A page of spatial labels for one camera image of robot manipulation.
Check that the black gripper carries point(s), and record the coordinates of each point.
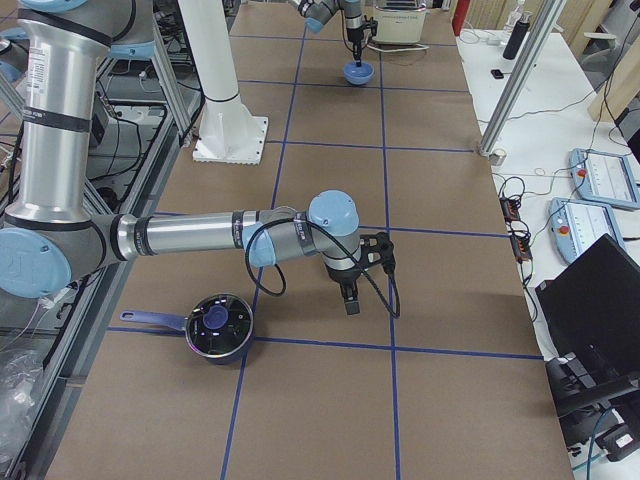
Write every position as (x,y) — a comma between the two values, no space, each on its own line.
(342,277)
(354,36)

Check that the blue bowl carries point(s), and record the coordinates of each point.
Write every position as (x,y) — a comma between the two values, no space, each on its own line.
(358,73)

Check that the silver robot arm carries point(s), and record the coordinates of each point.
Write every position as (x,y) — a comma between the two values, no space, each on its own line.
(317,14)
(49,240)

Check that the cream toaster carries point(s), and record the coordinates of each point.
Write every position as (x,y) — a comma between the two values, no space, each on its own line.
(399,22)

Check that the dark blue saucepan with lid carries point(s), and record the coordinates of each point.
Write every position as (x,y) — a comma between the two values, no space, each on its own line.
(219,328)

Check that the black water bottle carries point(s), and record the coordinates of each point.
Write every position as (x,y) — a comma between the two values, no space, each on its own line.
(517,36)

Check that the orange black adapter box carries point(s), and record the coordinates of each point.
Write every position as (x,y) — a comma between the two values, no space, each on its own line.
(510,209)

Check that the lower blue teach pendant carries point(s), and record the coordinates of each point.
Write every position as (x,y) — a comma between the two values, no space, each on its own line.
(578,224)

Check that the blue teach pendant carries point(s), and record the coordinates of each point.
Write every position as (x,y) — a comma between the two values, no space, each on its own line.
(578,224)
(604,177)

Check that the black laptop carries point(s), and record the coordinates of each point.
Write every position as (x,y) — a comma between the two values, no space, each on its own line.
(592,308)

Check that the upper blue teach pendant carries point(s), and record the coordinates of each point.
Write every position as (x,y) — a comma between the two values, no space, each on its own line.
(604,177)

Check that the white pedestal column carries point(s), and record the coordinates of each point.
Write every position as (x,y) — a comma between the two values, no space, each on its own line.
(228,132)

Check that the aluminium frame post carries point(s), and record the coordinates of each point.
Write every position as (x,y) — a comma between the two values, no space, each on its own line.
(526,59)

